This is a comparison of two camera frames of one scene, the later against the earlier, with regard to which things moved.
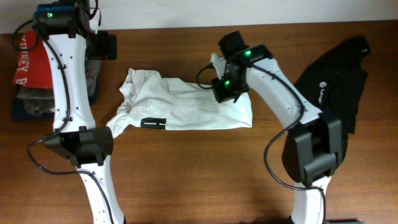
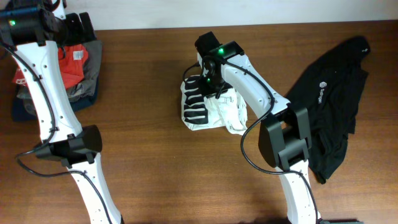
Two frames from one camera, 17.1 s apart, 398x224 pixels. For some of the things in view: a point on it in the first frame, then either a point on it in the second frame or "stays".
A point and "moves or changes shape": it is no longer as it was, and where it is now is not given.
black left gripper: (107, 50) -> (79, 37)
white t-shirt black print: (147, 99) moves or changes shape
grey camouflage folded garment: (38, 102) stays
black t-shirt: (334, 82) stays
